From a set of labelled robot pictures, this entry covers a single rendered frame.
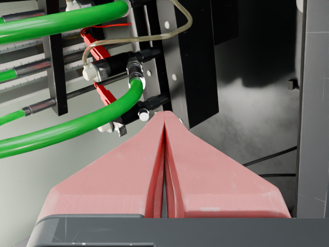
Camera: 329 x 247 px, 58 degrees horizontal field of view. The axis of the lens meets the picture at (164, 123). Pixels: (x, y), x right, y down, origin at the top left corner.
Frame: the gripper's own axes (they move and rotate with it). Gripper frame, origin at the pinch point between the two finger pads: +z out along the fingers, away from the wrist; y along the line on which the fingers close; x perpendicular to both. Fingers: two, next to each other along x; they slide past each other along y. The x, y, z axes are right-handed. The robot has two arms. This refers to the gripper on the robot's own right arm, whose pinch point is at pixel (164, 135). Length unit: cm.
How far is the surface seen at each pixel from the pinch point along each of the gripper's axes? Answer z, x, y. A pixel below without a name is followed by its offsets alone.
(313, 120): 19.8, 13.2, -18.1
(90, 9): 14.0, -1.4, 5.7
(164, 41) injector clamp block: 34.8, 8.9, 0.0
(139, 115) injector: 28.4, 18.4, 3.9
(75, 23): 12.5, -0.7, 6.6
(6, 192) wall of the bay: 34, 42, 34
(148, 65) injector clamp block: 37.6, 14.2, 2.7
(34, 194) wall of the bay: 36, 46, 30
